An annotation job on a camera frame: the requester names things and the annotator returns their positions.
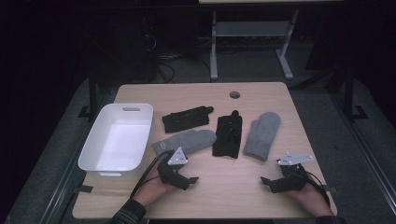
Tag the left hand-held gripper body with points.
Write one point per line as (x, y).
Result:
(169, 171)

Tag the person's left hand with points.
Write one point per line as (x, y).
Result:
(152, 191)

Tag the black metal stand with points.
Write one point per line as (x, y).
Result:
(350, 93)
(92, 93)

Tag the black glove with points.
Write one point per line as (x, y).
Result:
(185, 119)
(229, 137)

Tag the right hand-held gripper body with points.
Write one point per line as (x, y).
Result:
(292, 179)

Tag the grey metal desk frame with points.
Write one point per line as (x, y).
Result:
(252, 29)

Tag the white plastic bin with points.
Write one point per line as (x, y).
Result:
(116, 146)

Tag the grey mitten with label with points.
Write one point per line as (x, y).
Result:
(193, 140)

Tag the plain grey mitten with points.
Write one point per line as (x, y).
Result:
(263, 133)

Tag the person's right hand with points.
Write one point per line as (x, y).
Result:
(313, 200)

